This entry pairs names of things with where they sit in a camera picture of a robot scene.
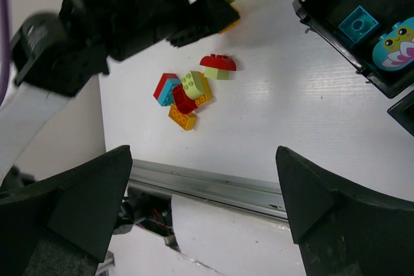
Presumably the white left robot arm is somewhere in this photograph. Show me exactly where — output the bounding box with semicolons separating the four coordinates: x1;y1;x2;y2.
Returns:
1;0;240;176

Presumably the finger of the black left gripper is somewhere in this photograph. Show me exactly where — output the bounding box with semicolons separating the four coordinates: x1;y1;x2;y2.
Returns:
168;0;240;47

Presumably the orange flat 2x4 brick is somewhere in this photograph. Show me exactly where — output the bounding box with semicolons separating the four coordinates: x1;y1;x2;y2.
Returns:
168;72;213;131

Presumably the teal brick beside red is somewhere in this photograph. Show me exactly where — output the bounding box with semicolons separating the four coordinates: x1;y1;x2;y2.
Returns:
157;79;180;107

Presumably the small teal square brick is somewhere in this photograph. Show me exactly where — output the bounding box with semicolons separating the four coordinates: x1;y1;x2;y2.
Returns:
338;6;380;44

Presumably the light green curved 2x2 brick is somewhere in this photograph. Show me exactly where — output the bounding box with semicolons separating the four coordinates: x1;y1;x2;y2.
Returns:
181;71;204;100

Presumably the black four-compartment tray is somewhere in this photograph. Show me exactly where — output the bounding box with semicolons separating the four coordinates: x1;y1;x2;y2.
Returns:
292;0;414;138

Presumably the red arch lego brick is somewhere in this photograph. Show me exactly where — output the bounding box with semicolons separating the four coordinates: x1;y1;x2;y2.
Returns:
200;54;237;71

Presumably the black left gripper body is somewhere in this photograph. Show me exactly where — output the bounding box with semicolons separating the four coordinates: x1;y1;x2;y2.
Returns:
60;0;207;61

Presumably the small light green brick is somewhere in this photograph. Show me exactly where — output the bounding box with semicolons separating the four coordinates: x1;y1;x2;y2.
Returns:
204;67;230;80

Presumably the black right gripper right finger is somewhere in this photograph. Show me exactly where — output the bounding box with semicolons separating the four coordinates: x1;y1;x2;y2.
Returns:
276;146;413;275

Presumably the red curved open brick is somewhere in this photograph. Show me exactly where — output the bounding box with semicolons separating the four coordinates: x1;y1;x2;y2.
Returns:
172;84;197;114

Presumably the red rectangular lego brick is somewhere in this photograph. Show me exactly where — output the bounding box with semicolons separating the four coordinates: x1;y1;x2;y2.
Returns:
153;73;179;100

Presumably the teal oval lego brick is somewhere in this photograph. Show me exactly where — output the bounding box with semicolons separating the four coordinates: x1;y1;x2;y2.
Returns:
372;17;413;72

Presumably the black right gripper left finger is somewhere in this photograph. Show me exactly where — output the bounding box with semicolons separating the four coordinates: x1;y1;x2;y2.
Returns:
1;145;133;275

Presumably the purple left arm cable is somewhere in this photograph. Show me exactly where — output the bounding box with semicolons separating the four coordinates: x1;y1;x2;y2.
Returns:
0;0;14;105

